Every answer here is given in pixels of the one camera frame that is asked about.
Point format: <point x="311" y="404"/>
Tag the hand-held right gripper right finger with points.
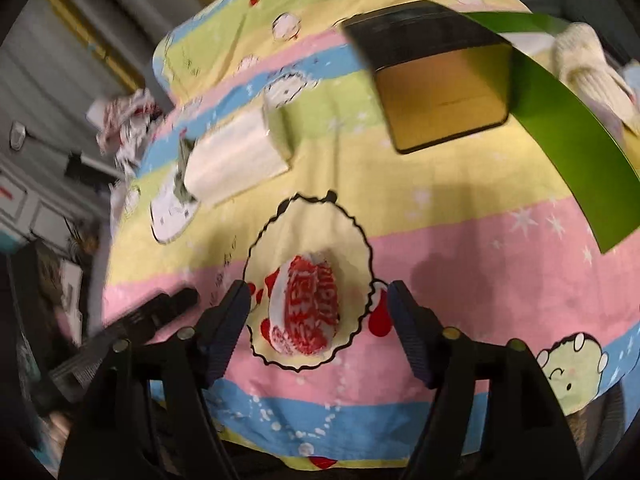
<point x="415" y="335"/>

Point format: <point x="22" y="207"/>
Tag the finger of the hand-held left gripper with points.
<point x="165" y="310"/>

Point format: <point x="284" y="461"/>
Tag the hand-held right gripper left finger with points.
<point x="227" y="335"/>

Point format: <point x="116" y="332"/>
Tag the red white sock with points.
<point x="305" y="310"/>

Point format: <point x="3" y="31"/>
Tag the black cardboard box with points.
<point x="435" y="105"/>

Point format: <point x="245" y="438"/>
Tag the green box lid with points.
<point x="565" y="130"/>

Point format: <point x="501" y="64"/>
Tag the cream fluffy towel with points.
<point x="585" y="65"/>

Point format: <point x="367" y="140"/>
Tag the colourful cartoon printed blanket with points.
<point x="450" y="210"/>

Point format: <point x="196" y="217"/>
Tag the grey-green cloth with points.
<point x="182" y="180"/>

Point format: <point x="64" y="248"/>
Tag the white cabinet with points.
<point x="45" y="215"/>

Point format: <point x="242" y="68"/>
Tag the white plastic package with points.
<point x="230" y="160"/>

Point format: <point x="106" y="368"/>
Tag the upright vacuum cleaner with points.
<point x="80" y="165"/>

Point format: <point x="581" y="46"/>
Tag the pile of clothes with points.
<point x="125" y="120"/>

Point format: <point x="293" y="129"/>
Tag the grey curtain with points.
<point x="30" y="75"/>

